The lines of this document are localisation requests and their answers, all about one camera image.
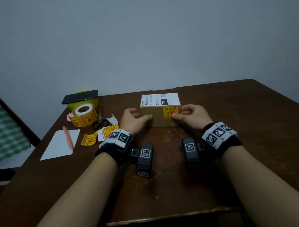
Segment person's left forearm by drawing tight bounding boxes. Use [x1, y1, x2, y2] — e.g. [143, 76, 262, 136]
[37, 152, 119, 227]

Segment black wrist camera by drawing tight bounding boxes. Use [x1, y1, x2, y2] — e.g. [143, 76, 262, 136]
[182, 137, 204, 170]
[127, 143, 154, 178]

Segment pink pen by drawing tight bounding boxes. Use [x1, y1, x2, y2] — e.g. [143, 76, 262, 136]
[62, 126, 75, 151]

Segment black-handled scissors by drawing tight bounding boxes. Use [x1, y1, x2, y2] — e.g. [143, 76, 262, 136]
[92, 109, 110, 130]

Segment black cable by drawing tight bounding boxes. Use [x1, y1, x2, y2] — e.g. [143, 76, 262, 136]
[112, 166, 137, 188]

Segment left wristband with marker tags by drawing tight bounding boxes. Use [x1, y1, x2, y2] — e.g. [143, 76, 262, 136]
[95, 129, 134, 164]

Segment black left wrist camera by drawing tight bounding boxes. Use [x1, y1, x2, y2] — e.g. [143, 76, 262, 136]
[127, 143, 154, 178]

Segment black smartphone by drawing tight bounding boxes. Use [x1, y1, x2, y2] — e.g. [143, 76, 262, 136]
[61, 89, 99, 105]

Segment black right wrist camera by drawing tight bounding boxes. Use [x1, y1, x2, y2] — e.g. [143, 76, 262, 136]
[182, 137, 204, 170]

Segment loose orange sticker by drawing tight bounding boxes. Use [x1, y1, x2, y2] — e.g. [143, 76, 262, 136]
[81, 131, 98, 146]

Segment person's right hand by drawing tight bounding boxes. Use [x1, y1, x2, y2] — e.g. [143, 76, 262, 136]
[171, 104, 214, 131]

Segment orange sticker on white backing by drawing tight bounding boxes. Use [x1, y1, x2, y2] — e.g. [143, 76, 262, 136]
[97, 124, 120, 142]

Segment right wristband with marker tags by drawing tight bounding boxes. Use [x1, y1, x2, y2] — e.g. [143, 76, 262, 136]
[201, 121, 242, 160]

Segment person's left hand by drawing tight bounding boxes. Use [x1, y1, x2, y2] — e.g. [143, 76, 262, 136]
[120, 108, 153, 136]

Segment green checked cloth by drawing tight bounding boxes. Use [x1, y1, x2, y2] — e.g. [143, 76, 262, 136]
[0, 104, 32, 162]

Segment wristband with marker tags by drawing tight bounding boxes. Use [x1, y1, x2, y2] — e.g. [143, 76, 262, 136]
[201, 121, 242, 160]
[95, 129, 134, 164]

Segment person's right forearm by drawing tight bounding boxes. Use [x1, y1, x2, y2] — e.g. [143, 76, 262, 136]
[221, 145, 299, 227]

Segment white paper sheet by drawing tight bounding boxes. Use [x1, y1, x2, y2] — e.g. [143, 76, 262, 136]
[40, 129, 81, 161]

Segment white sticker backing scrap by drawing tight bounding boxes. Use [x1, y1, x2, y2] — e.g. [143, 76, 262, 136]
[106, 114, 119, 126]

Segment dark wooden furniture frame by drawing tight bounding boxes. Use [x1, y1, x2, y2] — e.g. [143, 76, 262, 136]
[0, 98, 41, 147]

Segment yellow round container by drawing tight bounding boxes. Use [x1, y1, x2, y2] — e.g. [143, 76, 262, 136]
[66, 91, 99, 112]

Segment orange sticker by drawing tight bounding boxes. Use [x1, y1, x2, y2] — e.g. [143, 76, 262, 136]
[97, 124, 120, 142]
[163, 106, 179, 119]
[81, 131, 98, 146]

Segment white shipping label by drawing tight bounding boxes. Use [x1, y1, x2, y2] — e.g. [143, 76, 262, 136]
[140, 93, 181, 108]

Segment brown cardboard box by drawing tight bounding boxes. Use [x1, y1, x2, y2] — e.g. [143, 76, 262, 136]
[140, 93, 182, 128]

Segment roll of orange stickers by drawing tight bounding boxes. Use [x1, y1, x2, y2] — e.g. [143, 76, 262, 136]
[68, 103, 98, 128]

